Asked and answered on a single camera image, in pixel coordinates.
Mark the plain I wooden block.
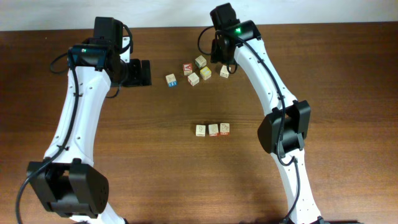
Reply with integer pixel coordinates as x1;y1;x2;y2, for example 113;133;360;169
187;72;200;86

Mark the red sided wooden block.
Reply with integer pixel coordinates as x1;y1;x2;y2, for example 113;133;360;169
208;124;219;136

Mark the yellow framed I block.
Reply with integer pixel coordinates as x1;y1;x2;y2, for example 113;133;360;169
200;67;211;80

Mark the blue framed wooden block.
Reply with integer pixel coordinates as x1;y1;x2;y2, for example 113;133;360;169
165;73;177;87

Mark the number 2 wooden block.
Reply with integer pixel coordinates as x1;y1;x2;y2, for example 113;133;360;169
220;65;229;78

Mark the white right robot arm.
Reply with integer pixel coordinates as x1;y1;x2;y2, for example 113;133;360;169
210;3;324;223

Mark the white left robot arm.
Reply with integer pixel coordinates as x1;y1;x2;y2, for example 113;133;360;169
24;17;152;223

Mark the red framed A block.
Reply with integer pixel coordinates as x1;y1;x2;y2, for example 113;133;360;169
183;63;193;76

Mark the elephant wooden block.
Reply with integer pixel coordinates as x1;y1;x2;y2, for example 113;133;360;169
220;123;230;135

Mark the green framed wooden block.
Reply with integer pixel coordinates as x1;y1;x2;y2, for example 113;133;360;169
195;55;207;69

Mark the plain Y wooden block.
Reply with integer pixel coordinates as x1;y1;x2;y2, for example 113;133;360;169
195;124;206;137

